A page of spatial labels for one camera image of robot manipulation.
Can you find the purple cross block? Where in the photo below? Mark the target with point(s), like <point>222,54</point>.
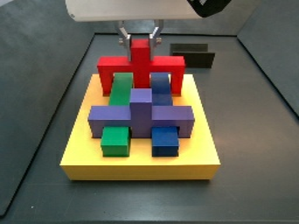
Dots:
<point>141,116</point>

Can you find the red cross block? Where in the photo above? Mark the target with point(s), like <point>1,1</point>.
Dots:
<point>141,65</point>

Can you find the green bar block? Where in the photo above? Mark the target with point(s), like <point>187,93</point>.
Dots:
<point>115,139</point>

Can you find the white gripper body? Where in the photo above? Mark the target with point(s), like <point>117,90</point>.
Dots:
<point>113,10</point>

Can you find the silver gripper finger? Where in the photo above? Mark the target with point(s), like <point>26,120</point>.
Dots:
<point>125,37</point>
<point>154,37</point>

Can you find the yellow board base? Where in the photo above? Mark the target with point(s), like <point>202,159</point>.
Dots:
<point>197,162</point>

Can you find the blue bar block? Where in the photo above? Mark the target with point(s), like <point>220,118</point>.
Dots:
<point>165,136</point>

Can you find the black angle bracket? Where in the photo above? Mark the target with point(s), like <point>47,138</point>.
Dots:
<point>197,55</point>

